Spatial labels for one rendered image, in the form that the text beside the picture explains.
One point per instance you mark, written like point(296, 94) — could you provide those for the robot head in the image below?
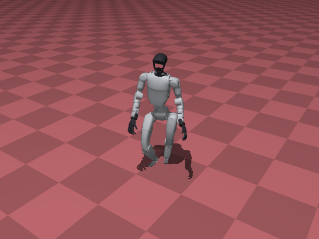
point(160, 58)

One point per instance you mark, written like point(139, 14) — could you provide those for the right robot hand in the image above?
point(132, 124)

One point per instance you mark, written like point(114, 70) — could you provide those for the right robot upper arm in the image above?
point(141, 85)

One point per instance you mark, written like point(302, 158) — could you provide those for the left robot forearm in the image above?
point(180, 113)

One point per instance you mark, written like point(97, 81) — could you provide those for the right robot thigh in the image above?
point(147, 128)

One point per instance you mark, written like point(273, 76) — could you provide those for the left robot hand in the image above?
point(182, 124)

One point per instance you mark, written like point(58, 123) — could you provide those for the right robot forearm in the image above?
point(136, 104)

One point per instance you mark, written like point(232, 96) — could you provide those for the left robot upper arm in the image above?
point(175, 84)

